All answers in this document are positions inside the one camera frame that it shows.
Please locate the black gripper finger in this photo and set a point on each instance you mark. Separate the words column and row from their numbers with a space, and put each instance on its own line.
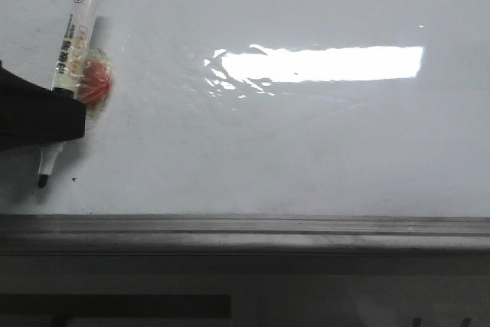
column 32, row 115

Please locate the red magnet with tape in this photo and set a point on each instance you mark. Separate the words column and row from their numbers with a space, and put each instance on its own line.
column 95, row 86

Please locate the black white whiteboard marker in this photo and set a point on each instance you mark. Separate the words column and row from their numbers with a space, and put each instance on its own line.
column 73, row 51

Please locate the white whiteboard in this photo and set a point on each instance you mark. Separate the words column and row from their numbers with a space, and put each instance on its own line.
column 309, row 107

